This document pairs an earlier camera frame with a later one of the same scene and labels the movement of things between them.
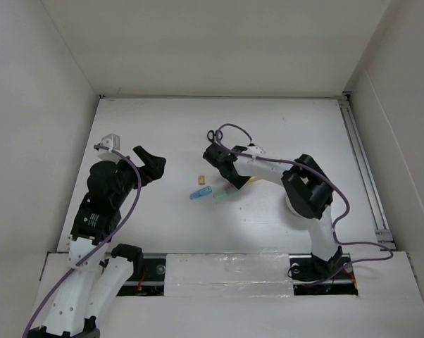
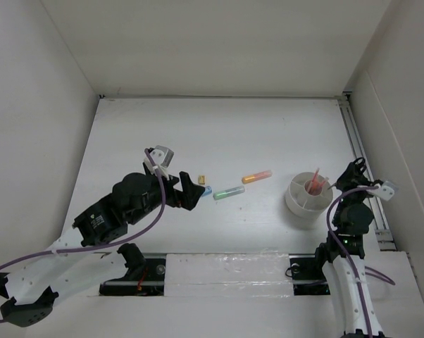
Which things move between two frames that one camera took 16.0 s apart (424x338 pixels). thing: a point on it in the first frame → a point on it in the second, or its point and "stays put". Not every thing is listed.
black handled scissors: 210,135 → 353,176
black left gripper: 153,167 → 186,199
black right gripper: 239,181 → 366,194
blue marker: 204,191 stays put
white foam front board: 228,275 stays put
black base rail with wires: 147,276 stays put
